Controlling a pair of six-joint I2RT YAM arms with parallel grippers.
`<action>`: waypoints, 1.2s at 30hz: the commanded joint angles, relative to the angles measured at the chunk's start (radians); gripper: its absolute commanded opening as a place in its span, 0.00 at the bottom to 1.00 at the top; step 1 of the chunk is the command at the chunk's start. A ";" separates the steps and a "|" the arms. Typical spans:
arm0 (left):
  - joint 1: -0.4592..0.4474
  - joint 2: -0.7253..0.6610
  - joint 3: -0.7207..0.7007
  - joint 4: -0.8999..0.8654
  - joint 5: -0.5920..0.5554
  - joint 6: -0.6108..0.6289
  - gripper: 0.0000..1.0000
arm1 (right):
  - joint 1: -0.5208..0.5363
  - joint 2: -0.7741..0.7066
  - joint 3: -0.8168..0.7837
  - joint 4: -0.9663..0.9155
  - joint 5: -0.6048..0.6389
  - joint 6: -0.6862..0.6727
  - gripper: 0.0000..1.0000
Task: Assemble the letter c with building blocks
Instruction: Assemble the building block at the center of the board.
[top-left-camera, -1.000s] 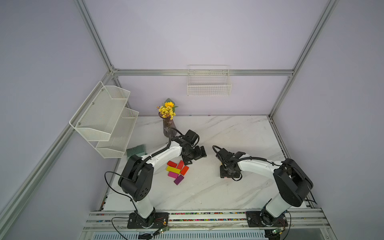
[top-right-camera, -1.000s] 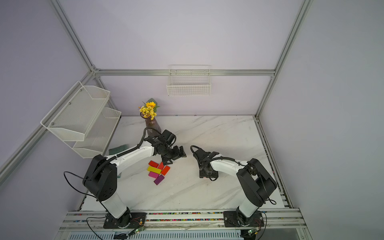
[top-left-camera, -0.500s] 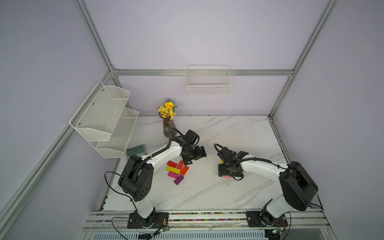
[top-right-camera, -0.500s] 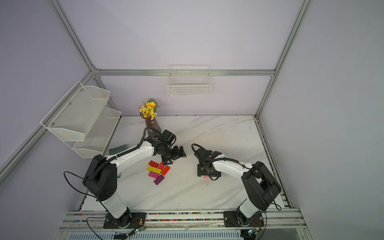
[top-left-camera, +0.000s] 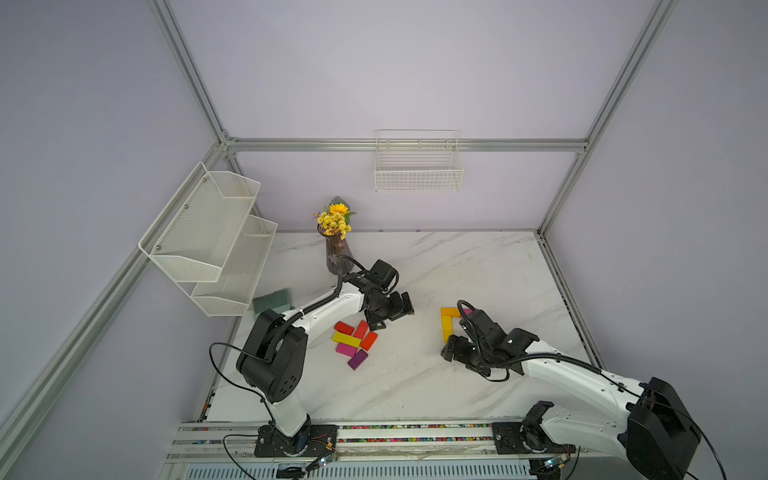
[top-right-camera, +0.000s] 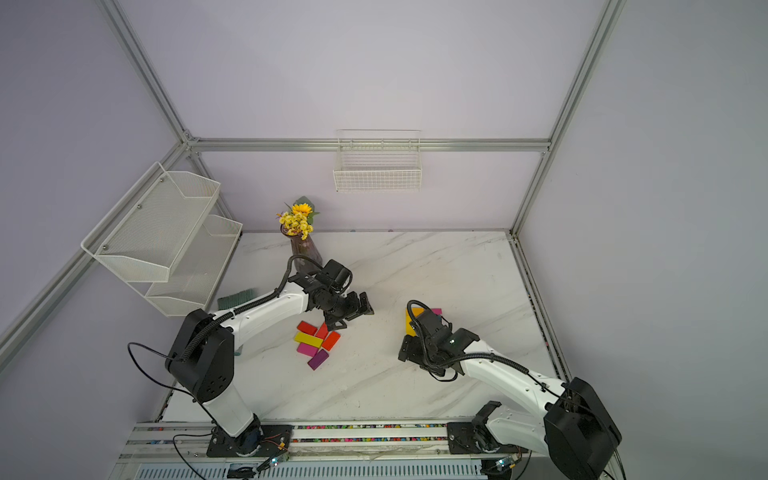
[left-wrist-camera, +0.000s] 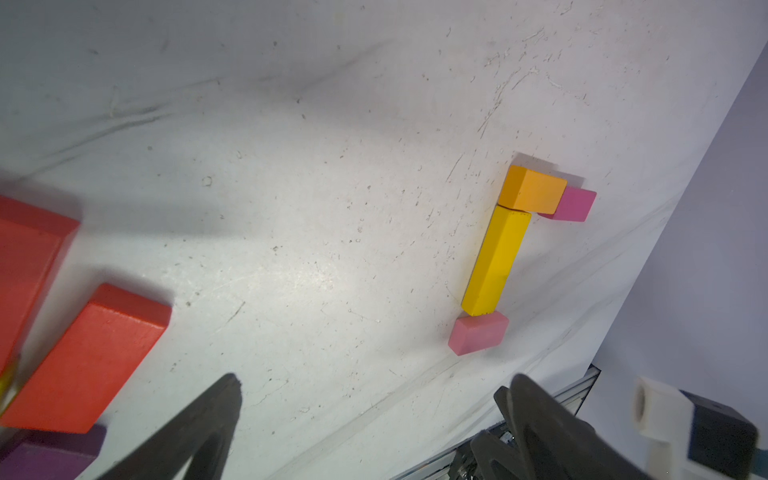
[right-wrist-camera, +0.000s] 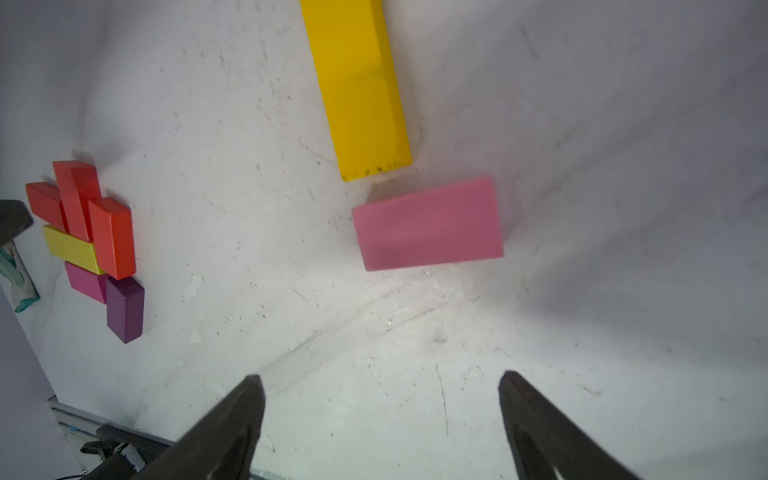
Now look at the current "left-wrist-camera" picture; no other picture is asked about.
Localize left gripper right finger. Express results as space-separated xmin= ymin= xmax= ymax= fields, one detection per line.
xmin=509 ymin=374 xmax=649 ymax=480

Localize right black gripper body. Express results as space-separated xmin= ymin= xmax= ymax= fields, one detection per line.
xmin=449 ymin=386 xmax=529 ymax=479

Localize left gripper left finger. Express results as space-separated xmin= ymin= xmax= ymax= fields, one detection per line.
xmin=101 ymin=373 xmax=242 ymax=479

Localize pink block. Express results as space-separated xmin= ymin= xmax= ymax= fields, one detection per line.
xmin=448 ymin=312 xmax=510 ymax=356

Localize yellow block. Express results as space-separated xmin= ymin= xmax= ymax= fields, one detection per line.
xmin=0 ymin=355 xmax=21 ymax=413
xmin=462 ymin=205 xmax=532 ymax=316

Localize purple block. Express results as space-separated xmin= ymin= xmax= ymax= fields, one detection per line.
xmin=1 ymin=425 xmax=107 ymax=479

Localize magenta block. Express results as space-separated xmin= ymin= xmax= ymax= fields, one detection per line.
xmin=542 ymin=186 xmax=597 ymax=223

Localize orange block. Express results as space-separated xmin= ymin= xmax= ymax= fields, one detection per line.
xmin=498 ymin=165 xmax=568 ymax=214

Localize red block right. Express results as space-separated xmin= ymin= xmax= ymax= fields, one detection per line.
xmin=1 ymin=283 xmax=172 ymax=434

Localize red block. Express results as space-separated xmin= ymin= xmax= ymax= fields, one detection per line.
xmin=1 ymin=283 xmax=172 ymax=434
xmin=1 ymin=196 xmax=80 ymax=368

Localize red block middle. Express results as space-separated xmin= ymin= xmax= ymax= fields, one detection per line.
xmin=1 ymin=196 xmax=80 ymax=368

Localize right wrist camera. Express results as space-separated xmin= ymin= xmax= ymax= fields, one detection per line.
xmin=633 ymin=377 xmax=767 ymax=479

